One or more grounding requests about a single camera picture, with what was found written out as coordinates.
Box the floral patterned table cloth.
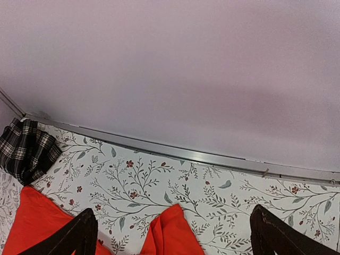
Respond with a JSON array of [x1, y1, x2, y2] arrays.
[[1, 123, 339, 254]]

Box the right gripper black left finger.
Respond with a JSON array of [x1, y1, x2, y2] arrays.
[[21, 208, 98, 255]]

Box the black white plaid skirt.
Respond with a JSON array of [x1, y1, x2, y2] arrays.
[[1, 118, 62, 186]]

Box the rear aluminium table rail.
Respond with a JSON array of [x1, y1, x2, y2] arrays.
[[25, 114, 339, 186]]

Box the red garment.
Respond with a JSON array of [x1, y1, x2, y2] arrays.
[[2, 187, 204, 254]]

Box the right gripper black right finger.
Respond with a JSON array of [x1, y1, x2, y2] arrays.
[[250, 205, 339, 255]]

